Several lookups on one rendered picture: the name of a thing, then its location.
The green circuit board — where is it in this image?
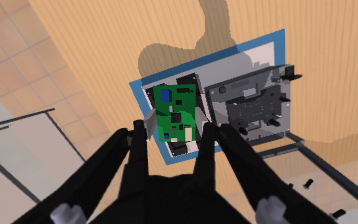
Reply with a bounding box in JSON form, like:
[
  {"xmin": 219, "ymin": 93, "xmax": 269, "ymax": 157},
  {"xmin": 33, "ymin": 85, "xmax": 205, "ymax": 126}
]
[{"xmin": 153, "ymin": 84, "xmax": 196, "ymax": 142}]

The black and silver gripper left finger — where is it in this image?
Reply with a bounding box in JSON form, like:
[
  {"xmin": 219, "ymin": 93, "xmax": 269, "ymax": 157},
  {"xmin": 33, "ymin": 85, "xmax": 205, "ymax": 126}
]
[{"xmin": 11, "ymin": 109, "xmax": 157, "ymax": 224}]

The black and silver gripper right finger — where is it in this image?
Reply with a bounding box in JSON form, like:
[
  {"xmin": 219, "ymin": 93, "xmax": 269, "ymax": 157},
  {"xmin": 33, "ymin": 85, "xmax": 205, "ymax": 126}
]
[{"xmin": 182, "ymin": 107, "xmax": 338, "ymax": 224}]

